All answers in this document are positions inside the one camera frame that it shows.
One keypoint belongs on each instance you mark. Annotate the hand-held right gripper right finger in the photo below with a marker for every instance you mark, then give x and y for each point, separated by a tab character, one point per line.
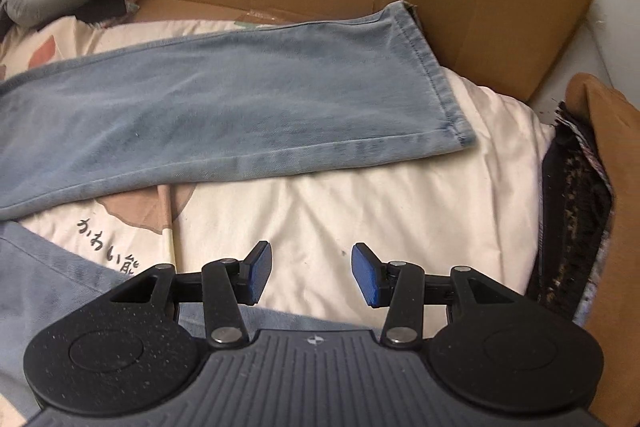
367	274

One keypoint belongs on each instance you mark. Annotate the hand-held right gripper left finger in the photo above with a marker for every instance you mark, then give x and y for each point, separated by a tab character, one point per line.
259	274

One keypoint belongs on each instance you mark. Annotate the light blue jeans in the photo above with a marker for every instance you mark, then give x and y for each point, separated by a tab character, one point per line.
225	107

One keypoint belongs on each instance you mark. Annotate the cream bear-print blanket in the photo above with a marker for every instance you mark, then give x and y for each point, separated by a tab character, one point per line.
400	217

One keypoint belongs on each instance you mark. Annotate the dark patterned folded garment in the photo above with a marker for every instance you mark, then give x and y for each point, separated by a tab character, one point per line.
570	217

